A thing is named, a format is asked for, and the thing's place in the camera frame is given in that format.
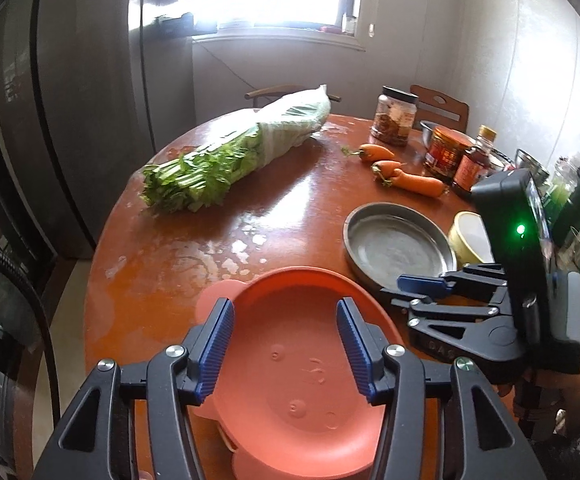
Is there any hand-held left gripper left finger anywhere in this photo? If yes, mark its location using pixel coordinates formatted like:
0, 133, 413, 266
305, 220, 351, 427
32, 298, 235, 480

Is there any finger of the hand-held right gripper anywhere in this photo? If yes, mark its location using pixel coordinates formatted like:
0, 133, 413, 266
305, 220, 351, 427
380, 286, 526, 387
396, 262, 510, 302

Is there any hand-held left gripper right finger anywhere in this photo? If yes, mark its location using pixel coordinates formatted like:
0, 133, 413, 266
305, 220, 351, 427
336, 297, 541, 480

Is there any round metal plate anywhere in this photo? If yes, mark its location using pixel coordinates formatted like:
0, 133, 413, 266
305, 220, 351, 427
343, 202, 458, 290

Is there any clear plastic bottle green label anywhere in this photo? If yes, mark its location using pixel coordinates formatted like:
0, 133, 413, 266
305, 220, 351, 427
544, 157, 580, 213

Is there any carrot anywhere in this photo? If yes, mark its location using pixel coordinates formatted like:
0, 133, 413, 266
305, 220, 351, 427
342, 143, 395, 164
371, 160, 407, 186
382, 169, 448, 199

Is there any dark vinegar bottle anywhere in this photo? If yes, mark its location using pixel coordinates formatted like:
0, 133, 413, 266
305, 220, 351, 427
452, 125, 499, 197

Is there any red sauce jar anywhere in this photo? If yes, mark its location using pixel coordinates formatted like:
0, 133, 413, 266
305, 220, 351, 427
423, 126, 474, 184

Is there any clear jar with black lid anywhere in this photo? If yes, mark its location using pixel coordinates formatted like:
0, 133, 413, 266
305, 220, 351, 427
369, 85, 419, 147

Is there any celery bunch in plastic bag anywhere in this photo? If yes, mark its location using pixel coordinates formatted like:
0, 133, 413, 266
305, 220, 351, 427
141, 84, 331, 215

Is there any grey refrigerator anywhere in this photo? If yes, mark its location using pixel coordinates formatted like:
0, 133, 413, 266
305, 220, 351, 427
0, 0, 158, 466

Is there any wooden chair with handle hole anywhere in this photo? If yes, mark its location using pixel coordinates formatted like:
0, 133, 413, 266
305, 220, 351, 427
409, 84, 470, 132

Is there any black braided cable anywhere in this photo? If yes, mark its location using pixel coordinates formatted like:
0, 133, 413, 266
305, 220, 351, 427
0, 230, 62, 426

